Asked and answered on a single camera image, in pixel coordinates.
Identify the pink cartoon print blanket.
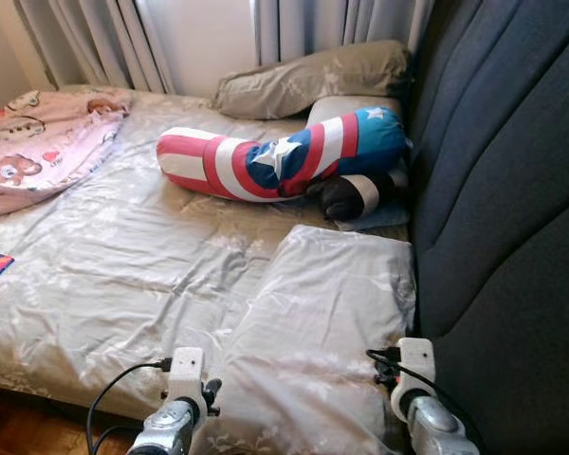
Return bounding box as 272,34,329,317
0,87,132,221

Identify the grey floral pillow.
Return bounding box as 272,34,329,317
194,225,418,455

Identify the blue cloth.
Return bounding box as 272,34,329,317
337,199,411,231

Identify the black plush toy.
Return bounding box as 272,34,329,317
306,169,409,222

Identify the star and stripes bolster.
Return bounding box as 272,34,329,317
156,106,409,203

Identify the beige patterned pillow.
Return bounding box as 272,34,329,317
213,40,413,121

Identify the grey curtain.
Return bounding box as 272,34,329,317
14,0,176,96
251,0,435,67

